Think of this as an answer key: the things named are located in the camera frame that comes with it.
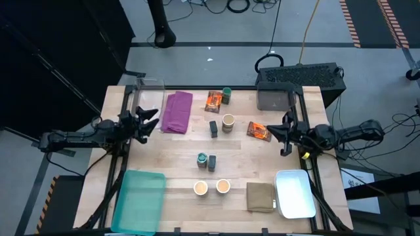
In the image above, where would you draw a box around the person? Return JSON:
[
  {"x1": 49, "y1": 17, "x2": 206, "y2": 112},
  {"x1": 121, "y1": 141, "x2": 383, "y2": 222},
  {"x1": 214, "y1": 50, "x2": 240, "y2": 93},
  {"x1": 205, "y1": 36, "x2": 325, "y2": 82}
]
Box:
[{"x1": 146, "y1": 0, "x2": 177, "y2": 49}]

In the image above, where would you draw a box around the black curtain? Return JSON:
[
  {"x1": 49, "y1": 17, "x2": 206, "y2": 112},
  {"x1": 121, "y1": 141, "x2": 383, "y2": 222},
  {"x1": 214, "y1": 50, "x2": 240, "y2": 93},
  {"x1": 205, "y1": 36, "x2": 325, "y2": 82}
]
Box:
[{"x1": 0, "y1": 0, "x2": 136, "y2": 147}]

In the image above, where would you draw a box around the black computer case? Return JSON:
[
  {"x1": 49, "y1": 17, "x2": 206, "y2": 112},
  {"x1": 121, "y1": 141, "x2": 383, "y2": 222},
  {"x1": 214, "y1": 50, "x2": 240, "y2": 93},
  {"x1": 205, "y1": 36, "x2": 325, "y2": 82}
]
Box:
[{"x1": 255, "y1": 62, "x2": 347, "y2": 108}]

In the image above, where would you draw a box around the tan folded cloth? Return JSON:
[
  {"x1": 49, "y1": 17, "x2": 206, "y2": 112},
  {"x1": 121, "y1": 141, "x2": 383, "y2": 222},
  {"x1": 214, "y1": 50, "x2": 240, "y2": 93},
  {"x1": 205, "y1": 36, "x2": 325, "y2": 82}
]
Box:
[{"x1": 246, "y1": 182, "x2": 275, "y2": 213}]

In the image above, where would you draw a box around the white plastic tray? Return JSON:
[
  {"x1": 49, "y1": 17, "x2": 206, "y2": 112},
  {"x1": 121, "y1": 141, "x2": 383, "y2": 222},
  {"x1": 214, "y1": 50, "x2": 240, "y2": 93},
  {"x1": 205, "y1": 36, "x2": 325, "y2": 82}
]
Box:
[{"x1": 273, "y1": 169, "x2": 317, "y2": 220}]

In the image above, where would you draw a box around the black caster wheel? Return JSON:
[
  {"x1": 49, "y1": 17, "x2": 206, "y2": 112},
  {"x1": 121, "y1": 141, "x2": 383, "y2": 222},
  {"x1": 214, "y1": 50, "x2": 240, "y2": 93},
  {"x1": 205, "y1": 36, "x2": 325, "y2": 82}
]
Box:
[{"x1": 405, "y1": 58, "x2": 420, "y2": 81}]

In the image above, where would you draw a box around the green lid spice jar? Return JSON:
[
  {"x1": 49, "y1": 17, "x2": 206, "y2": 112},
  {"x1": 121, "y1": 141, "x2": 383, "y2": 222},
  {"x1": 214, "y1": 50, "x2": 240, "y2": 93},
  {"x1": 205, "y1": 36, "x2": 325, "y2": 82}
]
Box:
[
  {"x1": 221, "y1": 87, "x2": 232, "y2": 106},
  {"x1": 196, "y1": 152, "x2": 209, "y2": 169}
]

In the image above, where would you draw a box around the white paper sheet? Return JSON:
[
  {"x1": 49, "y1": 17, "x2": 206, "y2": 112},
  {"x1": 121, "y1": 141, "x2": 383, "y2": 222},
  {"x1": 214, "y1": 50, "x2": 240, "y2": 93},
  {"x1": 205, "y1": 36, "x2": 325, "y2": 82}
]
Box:
[{"x1": 340, "y1": 167, "x2": 381, "y2": 214}]

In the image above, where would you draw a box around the clear plastic bin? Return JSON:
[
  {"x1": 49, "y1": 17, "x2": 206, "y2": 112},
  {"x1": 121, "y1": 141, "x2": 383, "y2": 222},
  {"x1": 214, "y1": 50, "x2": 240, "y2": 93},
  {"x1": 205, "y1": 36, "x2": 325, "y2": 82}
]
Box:
[{"x1": 133, "y1": 77, "x2": 166, "y2": 127}]

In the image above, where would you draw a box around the black looped cable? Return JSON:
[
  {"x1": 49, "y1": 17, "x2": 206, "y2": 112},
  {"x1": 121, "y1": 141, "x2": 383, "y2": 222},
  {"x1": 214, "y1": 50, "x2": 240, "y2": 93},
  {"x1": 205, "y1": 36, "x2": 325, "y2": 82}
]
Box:
[{"x1": 254, "y1": 0, "x2": 285, "y2": 75}]

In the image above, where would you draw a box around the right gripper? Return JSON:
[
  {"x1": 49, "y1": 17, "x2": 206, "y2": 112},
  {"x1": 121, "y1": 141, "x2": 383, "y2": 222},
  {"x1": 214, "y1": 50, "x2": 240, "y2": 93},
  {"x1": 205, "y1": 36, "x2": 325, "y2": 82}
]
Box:
[{"x1": 266, "y1": 110, "x2": 315, "y2": 157}]

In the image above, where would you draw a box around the purple folded cloth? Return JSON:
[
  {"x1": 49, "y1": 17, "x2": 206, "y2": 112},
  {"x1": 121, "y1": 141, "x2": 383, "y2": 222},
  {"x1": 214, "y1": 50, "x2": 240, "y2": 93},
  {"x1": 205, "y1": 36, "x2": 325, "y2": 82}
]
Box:
[{"x1": 160, "y1": 90, "x2": 194, "y2": 134}]

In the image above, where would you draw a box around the black cable coil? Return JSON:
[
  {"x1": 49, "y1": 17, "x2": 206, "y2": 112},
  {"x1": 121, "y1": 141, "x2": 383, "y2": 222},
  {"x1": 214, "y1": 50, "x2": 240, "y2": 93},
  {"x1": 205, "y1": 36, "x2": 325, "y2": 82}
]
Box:
[{"x1": 227, "y1": 0, "x2": 251, "y2": 14}]

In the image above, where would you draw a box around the black box hazard stripe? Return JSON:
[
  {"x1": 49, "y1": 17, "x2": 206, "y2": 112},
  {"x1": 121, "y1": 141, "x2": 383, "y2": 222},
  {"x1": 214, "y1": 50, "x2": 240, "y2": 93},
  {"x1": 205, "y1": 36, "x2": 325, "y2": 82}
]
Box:
[{"x1": 35, "y1": 174, "x2": 85, "y2": 235}]

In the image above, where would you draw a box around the black beam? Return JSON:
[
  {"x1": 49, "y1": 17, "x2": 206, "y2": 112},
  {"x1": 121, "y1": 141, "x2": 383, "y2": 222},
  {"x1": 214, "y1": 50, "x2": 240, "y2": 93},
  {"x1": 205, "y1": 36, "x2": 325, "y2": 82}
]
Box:
[{"x1": 344, "y1": 170, "x2": 420, "y2": 201}]

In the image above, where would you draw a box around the gray translucent plastic bin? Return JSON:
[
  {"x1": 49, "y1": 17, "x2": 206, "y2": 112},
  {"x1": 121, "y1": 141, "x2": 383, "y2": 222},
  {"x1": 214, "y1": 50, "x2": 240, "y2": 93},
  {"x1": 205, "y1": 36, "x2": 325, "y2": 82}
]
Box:
[{"x1": 256, "y1": 81, "x2": 298, "y2": 111}]

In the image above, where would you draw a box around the orange taco mix packet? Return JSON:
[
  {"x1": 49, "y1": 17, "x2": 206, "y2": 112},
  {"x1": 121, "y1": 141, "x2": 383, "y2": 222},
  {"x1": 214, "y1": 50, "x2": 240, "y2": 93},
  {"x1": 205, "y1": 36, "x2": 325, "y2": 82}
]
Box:
[
  {"x1": 246, "y1": 121, "x2": 272, "y2": 142},
  {"x1": 204, "y1": 90, "x2": 223, "y2": 114}
]

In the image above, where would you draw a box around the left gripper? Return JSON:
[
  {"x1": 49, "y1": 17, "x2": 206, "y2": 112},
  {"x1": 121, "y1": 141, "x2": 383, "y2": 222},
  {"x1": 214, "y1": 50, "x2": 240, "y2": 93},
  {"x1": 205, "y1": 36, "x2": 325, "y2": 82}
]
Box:
[{"x1": 118, "y1": 106, "x2": 161, "y2": 146}]

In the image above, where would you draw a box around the yellow cable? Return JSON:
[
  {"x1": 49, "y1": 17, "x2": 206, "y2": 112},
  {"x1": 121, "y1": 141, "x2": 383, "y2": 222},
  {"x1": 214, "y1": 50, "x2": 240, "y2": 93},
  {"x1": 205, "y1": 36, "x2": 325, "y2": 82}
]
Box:
[{"x1": 297, "y1": 0, "x2": 321, "y2": 66}]

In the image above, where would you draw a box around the teal plastic bin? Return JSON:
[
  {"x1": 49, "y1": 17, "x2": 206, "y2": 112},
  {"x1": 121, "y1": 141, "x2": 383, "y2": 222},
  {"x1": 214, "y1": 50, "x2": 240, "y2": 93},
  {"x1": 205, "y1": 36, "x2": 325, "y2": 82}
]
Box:
[{"x1": 110, "y1": 169, "x2": 167, "y2": 236}]

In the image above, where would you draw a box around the black stand foot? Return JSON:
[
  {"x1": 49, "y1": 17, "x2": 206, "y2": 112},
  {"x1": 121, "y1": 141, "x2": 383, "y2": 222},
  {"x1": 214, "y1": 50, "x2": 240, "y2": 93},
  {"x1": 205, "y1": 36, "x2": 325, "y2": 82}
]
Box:
[
  {"x1": 31, "y1": 140, "x2": 77, "y2": 158},
  {"x1": 123, "y1": 69, "x2": 147, "y2": 79}
]

